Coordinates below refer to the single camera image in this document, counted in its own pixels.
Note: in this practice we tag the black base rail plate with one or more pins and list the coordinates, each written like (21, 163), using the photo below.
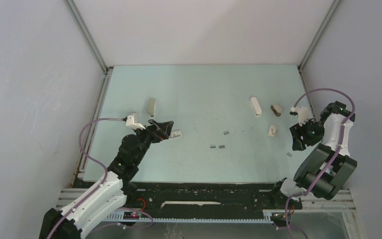
(210, 200)

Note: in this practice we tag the aluminium frame rail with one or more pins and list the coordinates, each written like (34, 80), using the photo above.
(84, 30)

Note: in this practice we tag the white stapler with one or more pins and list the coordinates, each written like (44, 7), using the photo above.
(255, 106)

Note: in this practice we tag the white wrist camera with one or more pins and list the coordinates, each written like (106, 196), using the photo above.
(134, 121)
(303, 114)

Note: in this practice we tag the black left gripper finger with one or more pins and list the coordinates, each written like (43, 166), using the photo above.
(155, 126)
(166, 129)

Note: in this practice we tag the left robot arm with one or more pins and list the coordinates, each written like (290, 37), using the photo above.
(112, 190)

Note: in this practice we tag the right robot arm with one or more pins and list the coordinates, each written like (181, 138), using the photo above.
(327, 168)

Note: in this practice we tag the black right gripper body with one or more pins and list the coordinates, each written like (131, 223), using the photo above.
(312, 132)

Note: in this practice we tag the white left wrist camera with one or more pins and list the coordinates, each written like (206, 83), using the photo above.
(134, 121)

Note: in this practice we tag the grey cable duct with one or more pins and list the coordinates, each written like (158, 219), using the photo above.
(119, 217)

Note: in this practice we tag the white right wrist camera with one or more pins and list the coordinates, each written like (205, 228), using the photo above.
(303, 114)

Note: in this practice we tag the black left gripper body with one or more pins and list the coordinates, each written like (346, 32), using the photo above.
(145, 137)

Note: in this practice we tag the open staple box tray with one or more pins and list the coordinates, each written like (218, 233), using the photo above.
(176, 134)

